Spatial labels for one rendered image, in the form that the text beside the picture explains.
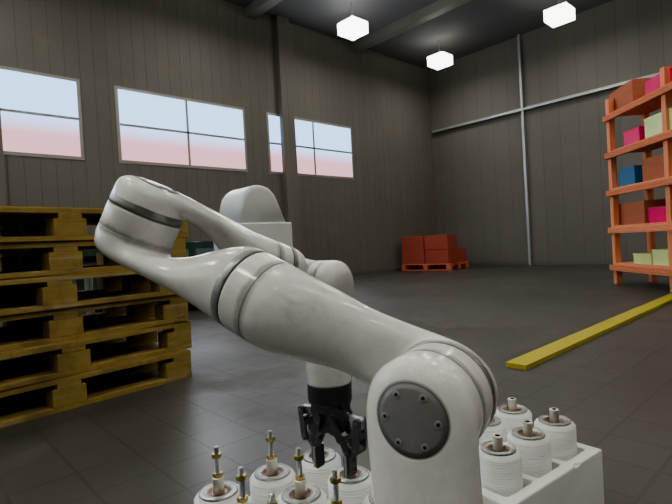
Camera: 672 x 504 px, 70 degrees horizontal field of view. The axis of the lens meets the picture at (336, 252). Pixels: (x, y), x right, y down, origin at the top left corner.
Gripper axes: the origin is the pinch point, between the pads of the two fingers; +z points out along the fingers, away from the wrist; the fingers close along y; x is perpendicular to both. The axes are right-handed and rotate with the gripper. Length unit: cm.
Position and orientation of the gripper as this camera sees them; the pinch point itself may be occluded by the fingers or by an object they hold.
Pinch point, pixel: (333, 463)
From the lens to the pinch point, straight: 89.4
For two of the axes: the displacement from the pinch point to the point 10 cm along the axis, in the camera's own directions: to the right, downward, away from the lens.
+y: 7.6, -0.3, -6.5
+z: 0.6, 10.0, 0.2
